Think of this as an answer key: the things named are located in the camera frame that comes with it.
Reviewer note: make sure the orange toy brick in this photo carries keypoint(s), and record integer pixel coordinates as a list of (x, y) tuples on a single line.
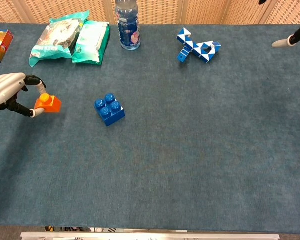
[(52, 103)]

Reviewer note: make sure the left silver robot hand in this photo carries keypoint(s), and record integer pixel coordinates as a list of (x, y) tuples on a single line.
[(5, 87)]

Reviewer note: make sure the blue label plastic bottle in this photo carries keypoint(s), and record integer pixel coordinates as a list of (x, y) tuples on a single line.
[(128, 27)]

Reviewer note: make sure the teal clear snack bag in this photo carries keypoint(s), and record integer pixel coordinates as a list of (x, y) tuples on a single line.
[(55, 42)]

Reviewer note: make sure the blue toy brick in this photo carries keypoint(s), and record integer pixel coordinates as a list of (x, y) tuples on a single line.
[(110, 113)]

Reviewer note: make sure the aluminium profile rail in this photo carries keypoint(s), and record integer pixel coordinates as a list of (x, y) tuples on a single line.
[(150, 236)]

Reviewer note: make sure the wooden lattice screen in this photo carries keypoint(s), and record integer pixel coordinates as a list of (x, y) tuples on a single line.
[(165, 11)]

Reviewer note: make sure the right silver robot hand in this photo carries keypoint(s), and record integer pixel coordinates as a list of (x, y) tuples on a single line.
[(286, 41)]

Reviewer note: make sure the blue white snake puzzle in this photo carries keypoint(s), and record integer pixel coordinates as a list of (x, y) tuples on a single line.
[(197, 48)]

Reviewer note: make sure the green wet wipes pack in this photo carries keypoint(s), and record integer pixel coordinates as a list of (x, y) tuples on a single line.
[(90, 45)]

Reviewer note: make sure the teal felt table cloth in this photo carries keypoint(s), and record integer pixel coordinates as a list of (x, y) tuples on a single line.
[(165, 150)]

